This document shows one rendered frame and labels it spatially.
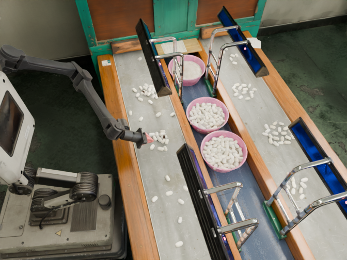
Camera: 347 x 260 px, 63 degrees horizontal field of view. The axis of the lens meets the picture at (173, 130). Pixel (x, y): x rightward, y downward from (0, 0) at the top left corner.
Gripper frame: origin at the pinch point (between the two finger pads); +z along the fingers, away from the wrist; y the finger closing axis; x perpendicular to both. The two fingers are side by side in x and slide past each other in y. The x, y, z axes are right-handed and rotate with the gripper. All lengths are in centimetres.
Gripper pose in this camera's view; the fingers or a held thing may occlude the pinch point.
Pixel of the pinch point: (152, 141)
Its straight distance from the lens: 157.6
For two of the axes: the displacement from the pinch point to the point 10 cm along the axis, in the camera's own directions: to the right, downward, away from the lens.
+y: -2.7, -7.8, 5.7
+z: 7.4, 2.1, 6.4
